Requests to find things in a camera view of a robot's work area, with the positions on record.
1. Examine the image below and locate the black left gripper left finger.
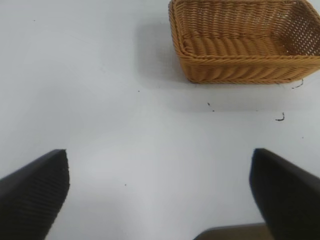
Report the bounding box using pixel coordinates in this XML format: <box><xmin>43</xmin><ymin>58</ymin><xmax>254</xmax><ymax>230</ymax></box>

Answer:
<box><xmin>0</xmin><ymin>149</ymin><xmax>70</xmax><ymax>240</ymax></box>

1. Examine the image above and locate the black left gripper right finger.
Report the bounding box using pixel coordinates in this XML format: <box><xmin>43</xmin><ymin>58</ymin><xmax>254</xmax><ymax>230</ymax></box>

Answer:
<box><xmin>249</xmin><ymin>147</ymin><xmax>320</xmax><ymax>240</ymax></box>

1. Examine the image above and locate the tan woven wicker basket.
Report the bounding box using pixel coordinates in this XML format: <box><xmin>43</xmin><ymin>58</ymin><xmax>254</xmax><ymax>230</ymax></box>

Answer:
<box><xmin>167</xmin><ymin>0</ymin><xmax>320</xmax><ymax>85</ymax></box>

